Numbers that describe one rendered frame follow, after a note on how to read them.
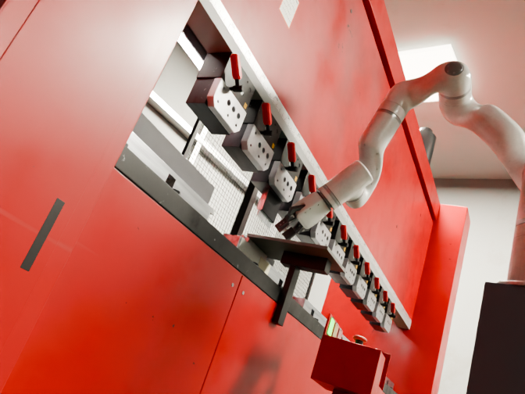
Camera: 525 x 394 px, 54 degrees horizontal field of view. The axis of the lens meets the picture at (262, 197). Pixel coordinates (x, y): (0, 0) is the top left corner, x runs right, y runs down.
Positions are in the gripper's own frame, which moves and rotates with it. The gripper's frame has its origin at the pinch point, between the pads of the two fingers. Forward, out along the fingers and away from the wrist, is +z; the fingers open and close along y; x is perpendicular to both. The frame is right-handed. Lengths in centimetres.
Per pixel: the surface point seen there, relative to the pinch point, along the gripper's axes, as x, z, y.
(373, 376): 51, 3, -1
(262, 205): -8.7, 1.1, 5.7
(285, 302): 21.3, 11.8, 1.9
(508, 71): -132, -201, -204
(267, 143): -14.8, -11.8, 20.9
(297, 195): -14.8, -9.8, -9.3
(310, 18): -47, -49, 23
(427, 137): -114, -113, -182
